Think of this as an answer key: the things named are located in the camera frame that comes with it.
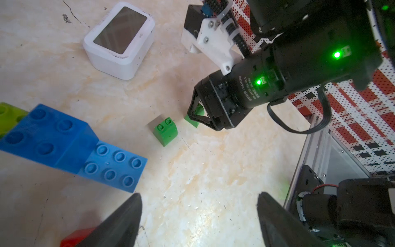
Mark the red small lego brick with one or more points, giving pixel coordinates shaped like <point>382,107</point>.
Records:
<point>76,237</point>

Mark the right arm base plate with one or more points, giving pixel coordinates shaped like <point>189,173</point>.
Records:
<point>304,180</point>

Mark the light blue long lego brick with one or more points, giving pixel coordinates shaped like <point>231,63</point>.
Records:
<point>112,166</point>

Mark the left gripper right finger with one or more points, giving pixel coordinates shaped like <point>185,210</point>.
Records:
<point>279,228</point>

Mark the lime green long lego brick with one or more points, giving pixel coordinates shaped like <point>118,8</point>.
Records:
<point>10,117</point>

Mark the white digital clock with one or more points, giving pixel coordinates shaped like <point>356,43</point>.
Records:
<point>118,44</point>

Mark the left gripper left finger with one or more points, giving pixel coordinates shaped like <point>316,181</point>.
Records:
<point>120,229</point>

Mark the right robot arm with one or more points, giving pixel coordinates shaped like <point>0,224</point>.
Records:
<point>314,43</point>

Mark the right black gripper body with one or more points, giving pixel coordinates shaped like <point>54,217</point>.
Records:
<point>223,101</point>

